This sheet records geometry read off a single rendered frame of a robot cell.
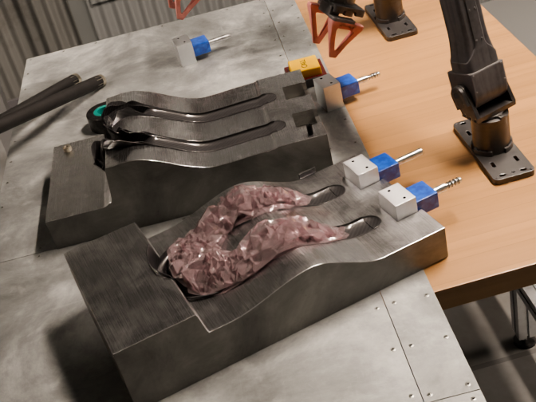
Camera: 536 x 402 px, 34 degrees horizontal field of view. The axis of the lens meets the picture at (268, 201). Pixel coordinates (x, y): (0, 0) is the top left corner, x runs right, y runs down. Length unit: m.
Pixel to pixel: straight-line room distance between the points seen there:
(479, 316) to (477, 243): 1.05
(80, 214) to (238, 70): 0.61
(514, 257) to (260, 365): 0.40
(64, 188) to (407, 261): 0.65
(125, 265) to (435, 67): 0.83
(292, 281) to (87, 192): 0.51
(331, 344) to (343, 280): 0.09
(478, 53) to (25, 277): 0.83
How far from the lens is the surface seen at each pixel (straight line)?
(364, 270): 1.25
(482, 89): 1.47
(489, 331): 2.35
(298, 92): 1.67
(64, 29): 3.77
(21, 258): 1.59
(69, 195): 1.59
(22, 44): 3.81
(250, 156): 1.48
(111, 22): 3.71
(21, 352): 1.39
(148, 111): 1.64
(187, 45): 2.04
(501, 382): 2.23
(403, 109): 1.70
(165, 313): 1.17
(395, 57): 1.90
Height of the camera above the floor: 1.65
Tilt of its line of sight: 34 degrees down
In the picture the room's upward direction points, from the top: 14 degrees counter-clockwise
